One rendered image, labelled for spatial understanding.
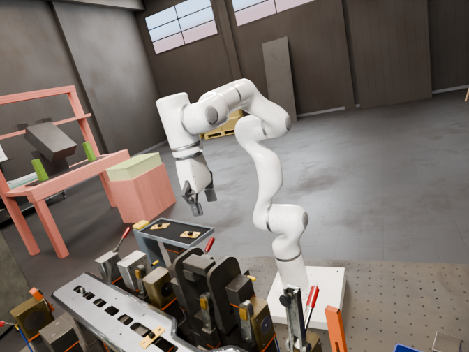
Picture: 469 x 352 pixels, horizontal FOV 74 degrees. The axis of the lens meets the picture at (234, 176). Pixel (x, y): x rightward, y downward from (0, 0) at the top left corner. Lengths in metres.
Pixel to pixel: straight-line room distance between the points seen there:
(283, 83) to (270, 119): 9.03
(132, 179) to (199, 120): 4.03
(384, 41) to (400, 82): 1.13
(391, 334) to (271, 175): 0.72
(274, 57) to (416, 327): 9.50
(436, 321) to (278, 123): 0.93
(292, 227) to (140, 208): 3.78
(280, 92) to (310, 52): 1.46
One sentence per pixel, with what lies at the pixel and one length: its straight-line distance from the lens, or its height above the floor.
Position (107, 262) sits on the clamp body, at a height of 1.05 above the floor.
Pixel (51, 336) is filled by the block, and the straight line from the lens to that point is 1.36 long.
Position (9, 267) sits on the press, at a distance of 3.79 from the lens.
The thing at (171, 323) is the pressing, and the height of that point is 1.00.
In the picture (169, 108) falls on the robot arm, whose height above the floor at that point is 1.67.
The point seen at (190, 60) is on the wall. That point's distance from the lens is 11.91.
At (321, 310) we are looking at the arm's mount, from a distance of 1.43.
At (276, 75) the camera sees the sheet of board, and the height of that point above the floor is 1.45.
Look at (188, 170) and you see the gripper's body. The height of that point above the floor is 1.51.
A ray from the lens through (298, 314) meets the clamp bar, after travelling 0.81.
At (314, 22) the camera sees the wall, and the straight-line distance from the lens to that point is 10.36.
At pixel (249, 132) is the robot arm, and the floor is 1.50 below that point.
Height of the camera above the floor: 1.70
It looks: 17 degrees down
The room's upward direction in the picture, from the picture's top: 14 degrees counter-clockwise
